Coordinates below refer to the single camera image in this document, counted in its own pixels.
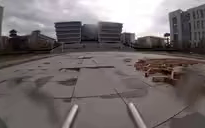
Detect grey paved plaza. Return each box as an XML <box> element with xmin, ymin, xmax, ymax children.
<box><xmin>0</xmin><ymin>50</ymin><xmax>205</xmax><ymax>128</ymax></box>

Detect grey stepped embankment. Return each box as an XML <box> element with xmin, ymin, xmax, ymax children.
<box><xmin>52</xmin><ymin>41</ymin><xmax>136</xmax><ymax>53</ymax></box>

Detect small grey building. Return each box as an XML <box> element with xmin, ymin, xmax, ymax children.
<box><xmin>120</xmin><ymin>31</ymin><xmax>136</xmax><ymax>45</ymax></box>

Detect grey multi-storey building complex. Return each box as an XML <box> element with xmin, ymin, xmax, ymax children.
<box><xmin>53</xmin><ymin>20</ymin><xmax>124</xmax><ymax>44</ymax></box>

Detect low pale building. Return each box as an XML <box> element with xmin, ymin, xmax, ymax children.
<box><xmin>135</xmin><ymin>35</ymin><xmax>167</xmax><ymax>49</ymax></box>

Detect pile of reddish bricks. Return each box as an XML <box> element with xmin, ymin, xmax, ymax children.
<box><xmin>134</xmin><ymin>57</ymin><xmax>199</xmax><ymax>85</ymax></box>

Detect robot's own part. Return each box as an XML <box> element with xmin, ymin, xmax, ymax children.
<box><xmin>61</xmin><ymin>103</ymin><xmax>80</xmax><ymax>128</ymax></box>
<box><xmin>127</xmin><ymin>102</ymin><xmax>148</xmax><ymax>128</ymax></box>

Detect low dark building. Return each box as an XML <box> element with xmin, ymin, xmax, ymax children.
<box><xmin>8</xmin><ymin>29</ymin><xmax>57</xmax><ymax>52</ymax></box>

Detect raised stone kerb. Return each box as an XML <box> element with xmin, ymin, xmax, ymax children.
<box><xmin>0</xmin><ymin>53</ymin><xmax>58</xmax><ymax>72</ymax></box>

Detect tall grey windowed building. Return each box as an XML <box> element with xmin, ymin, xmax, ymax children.
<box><xmin>168</xmin><ymin>2</ymin><xmax>205</xmax><ymax>51</ymax></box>

